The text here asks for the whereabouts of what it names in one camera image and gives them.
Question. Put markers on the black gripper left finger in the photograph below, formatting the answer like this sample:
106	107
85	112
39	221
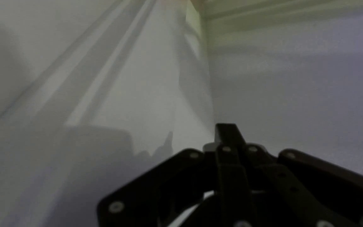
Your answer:
169	184

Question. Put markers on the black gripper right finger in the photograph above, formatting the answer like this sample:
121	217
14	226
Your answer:
315	184

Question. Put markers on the white baseboard trim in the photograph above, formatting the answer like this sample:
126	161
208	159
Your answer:
273	16

